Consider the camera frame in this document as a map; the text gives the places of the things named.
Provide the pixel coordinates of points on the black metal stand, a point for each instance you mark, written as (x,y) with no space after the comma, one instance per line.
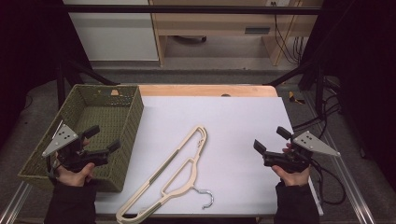
(319,84)
(61,84)

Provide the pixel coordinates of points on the aluminium rail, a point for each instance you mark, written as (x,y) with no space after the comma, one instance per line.
(351,186)
(14,203)

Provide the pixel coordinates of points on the white paper sheet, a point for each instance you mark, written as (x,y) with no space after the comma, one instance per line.
(236,130)

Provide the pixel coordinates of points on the person's right hand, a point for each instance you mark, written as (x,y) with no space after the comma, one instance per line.
(295,179)

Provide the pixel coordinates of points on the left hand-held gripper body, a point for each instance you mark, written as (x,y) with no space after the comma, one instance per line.
(62,140)

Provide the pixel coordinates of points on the black horizontal frame bar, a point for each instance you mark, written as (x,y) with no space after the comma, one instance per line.
(186,9)

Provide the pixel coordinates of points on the white cabinet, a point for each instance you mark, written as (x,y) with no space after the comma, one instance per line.
(118,37)

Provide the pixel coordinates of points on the wooden table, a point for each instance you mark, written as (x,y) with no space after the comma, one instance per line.
(186,90)

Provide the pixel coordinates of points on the yellow and black tool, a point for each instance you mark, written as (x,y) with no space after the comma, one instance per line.
(292,97)

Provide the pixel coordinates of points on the thin white strip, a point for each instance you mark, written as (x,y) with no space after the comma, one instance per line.
(59,127)

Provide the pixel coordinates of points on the light wooden desk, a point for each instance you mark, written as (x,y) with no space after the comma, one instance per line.
(218,23)

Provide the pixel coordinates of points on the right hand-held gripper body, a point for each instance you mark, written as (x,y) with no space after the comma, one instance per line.
(311,144)

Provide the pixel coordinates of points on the person's left hand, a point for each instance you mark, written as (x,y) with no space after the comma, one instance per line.
(74,179)

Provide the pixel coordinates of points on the green woven basket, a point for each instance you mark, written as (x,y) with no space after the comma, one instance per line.
(102,118)

